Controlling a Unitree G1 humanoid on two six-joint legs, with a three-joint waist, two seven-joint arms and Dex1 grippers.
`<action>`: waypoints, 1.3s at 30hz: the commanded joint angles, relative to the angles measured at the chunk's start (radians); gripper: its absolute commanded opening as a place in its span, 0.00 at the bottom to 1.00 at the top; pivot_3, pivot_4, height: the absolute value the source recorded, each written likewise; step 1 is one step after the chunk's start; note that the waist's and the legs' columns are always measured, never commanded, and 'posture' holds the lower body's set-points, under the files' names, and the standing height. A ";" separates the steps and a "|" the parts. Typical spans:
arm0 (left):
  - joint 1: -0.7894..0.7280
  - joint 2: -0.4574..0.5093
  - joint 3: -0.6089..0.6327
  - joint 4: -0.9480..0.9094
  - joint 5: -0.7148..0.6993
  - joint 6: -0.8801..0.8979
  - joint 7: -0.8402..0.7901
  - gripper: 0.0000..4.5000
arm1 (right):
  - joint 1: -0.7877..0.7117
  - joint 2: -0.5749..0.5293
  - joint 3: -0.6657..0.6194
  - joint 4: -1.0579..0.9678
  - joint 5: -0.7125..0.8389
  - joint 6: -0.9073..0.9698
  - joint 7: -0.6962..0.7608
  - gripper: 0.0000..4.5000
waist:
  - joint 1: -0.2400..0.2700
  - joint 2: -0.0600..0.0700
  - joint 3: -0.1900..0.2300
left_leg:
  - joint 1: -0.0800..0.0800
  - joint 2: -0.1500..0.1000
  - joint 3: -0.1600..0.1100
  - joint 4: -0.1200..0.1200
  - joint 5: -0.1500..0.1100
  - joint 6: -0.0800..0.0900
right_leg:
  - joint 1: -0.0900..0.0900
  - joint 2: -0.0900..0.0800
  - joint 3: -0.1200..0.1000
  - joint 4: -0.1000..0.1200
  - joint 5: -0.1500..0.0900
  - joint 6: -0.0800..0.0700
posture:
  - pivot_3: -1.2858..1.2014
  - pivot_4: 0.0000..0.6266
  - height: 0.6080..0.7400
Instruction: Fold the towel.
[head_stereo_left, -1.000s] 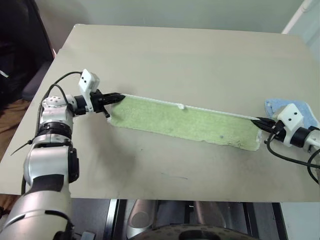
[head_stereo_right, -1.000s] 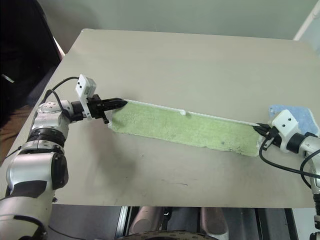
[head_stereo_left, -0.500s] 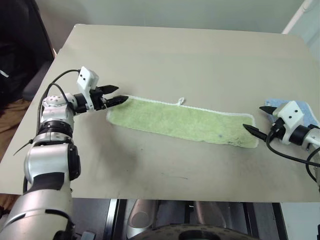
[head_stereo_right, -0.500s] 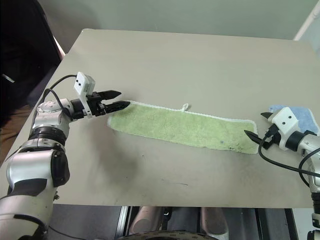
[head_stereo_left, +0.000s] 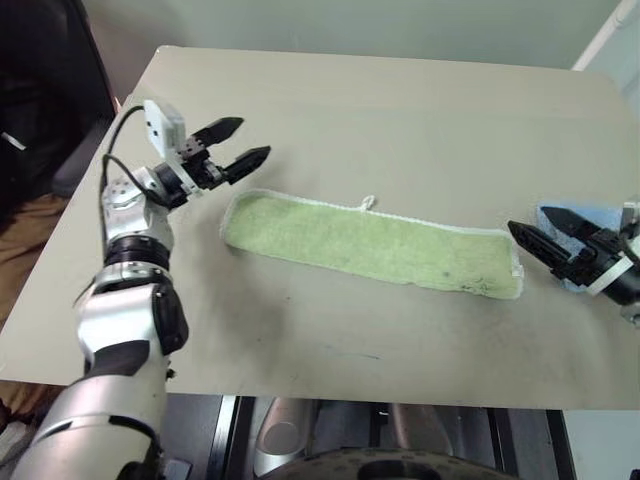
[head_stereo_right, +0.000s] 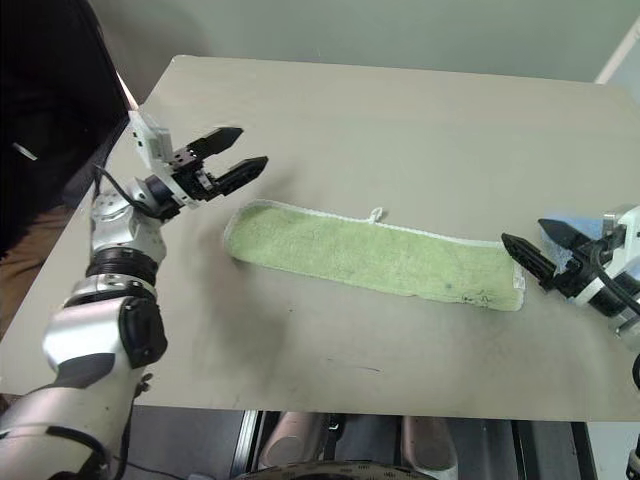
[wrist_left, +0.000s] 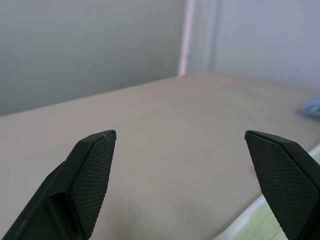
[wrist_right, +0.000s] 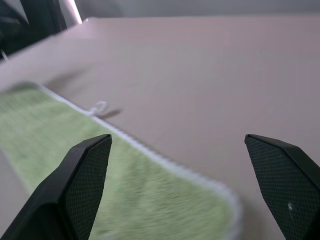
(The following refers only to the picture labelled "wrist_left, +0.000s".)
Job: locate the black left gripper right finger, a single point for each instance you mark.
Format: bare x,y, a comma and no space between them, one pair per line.
285,180

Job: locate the blue towel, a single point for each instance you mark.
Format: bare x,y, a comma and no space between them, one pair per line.
311,106

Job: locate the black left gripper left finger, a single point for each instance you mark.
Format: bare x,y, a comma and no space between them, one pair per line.
75,180

